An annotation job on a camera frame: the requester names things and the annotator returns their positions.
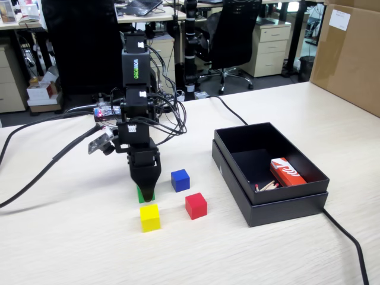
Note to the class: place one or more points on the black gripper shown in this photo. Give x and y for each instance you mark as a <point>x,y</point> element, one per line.
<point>136,139</point>

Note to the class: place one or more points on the green cube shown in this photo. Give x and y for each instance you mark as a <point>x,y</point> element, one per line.
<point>138,196</point>

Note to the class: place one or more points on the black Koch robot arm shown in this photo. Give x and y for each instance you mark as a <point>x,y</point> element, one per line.
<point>135,68</point>

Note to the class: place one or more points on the blue cube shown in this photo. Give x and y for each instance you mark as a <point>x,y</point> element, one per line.
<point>180,181</point>

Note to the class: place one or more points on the yellow cube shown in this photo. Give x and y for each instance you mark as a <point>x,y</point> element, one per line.
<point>150,219</point>

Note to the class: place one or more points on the red cube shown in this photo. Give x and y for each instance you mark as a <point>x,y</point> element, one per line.
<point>196,206</point>

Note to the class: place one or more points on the controller circuit board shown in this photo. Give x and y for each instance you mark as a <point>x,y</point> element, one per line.
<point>104,112</point>

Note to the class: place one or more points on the red-tipped wooden match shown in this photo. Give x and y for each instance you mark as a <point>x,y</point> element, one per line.
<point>256,186</point>
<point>271,186</point>
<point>275,186</point>
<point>267,185</point>

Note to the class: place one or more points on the white cartons stack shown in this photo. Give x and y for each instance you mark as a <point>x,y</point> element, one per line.
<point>41,92</point>

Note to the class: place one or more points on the beige drawer cabinet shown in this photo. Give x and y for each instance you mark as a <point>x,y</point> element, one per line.
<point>167,44</point>

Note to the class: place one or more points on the orange matchbox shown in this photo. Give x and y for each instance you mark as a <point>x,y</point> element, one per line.
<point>286,173</point>

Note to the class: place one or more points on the black open box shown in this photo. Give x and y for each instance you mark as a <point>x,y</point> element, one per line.
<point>285,212</point>

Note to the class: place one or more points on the thick black pole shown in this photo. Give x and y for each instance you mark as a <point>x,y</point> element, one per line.
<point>190,44</point>

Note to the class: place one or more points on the black box tray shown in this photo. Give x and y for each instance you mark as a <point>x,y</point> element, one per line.
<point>291,193</point>

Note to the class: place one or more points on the large black office chair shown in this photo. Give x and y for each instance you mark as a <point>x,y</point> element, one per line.
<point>83,44</point>

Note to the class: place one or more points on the black mesh office chair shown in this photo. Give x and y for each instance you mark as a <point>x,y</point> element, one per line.
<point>231,38</point>

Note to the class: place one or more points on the beige desk with laptop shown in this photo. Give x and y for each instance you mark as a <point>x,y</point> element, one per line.
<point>166,15</point>

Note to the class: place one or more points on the beige cabinet with drawers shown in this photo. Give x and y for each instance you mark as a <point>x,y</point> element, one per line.
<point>10,83</point>

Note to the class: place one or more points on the black laptop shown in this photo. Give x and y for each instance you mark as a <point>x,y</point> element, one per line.
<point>142,6</point>

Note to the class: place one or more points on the white drawer cabinet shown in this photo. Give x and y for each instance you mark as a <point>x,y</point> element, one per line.
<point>270,44</point>

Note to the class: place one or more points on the black trash bin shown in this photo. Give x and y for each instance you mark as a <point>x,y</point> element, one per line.
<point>306,69</point>

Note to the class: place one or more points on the beige office desk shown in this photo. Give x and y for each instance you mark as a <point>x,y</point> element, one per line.
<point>17,25</point>

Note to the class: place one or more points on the small white box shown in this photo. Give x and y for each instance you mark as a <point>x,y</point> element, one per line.
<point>29,11</point>

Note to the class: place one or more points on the desk with black leg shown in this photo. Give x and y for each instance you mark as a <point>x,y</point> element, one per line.
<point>297,35</point>

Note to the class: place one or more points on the large cardboard box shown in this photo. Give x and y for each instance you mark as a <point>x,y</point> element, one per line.
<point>347,59</point>

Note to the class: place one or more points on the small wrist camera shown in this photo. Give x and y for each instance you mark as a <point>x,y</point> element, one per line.
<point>99,144</point>

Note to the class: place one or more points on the thin black post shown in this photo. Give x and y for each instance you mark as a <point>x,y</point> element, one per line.
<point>175,35</point>

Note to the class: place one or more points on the small picture frame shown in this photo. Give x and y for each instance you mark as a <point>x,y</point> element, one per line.
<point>7,10</point>

